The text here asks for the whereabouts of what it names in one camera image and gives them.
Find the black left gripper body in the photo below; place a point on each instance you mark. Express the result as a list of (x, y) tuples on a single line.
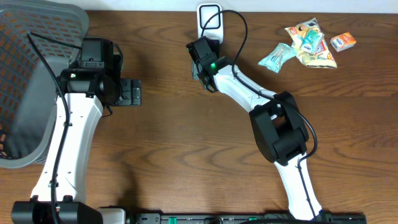
[(131, 92)]

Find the mint green wipes pack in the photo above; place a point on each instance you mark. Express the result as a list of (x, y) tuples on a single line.
[(275, 60)]

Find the teal Kleenex tissue pack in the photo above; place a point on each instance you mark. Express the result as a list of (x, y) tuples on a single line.
[(311, 41)]

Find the cream snack bag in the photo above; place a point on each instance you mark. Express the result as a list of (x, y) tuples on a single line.
[(322, 58)]

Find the orange Kleenex tissue pack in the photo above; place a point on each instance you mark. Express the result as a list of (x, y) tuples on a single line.
[(343, 41)]

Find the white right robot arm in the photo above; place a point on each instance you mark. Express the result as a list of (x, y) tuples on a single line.
[(280, 130)]

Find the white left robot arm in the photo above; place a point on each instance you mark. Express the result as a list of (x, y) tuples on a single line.
[(89, 85)]

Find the white barcode scanner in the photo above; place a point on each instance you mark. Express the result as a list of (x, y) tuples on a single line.
[(214, 29)]

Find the grey plastic mesh basket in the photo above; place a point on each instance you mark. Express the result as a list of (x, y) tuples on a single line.
[(28, 93)]

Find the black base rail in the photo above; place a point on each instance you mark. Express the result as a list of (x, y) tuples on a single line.
[(328, 218)]

